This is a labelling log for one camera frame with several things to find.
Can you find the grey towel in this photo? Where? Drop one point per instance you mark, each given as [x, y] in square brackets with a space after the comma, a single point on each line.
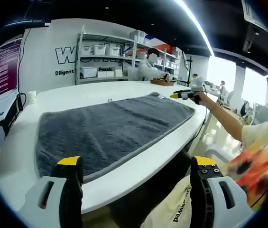
[105, 133]

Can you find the person's right hand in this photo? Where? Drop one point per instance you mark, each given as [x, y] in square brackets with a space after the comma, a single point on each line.
[201, 97]

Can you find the black tripod stand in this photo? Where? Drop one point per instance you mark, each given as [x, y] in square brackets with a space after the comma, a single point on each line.
[190, 69]

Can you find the small brown figurine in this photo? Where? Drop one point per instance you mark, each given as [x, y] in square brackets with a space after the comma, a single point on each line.
[167, 77]

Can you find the brown wooden tray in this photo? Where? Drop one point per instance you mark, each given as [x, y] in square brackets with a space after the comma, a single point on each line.
[162, 82]

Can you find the white chair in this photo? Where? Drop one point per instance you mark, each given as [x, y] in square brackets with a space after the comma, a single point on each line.
[221, 150]

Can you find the black bag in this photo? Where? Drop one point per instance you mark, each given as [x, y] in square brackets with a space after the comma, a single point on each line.
[244, 109]

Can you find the long ceiling strip light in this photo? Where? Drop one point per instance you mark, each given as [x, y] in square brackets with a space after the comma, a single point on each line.
[195, 21]

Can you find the hanging ceiling display panel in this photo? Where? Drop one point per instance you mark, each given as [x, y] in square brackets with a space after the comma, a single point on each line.
[252, 14]

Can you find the rows of white storage boxes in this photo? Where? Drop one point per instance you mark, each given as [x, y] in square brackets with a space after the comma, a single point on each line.
[99, 50]

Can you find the white paper cup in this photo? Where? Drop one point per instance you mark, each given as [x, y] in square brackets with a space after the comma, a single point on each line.
[32, 97]

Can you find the grey metal shelf rack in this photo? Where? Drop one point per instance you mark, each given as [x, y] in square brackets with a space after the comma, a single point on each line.
[78, 59]

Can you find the large purple display screen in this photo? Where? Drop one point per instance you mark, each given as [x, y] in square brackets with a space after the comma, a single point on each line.
[1, 69]

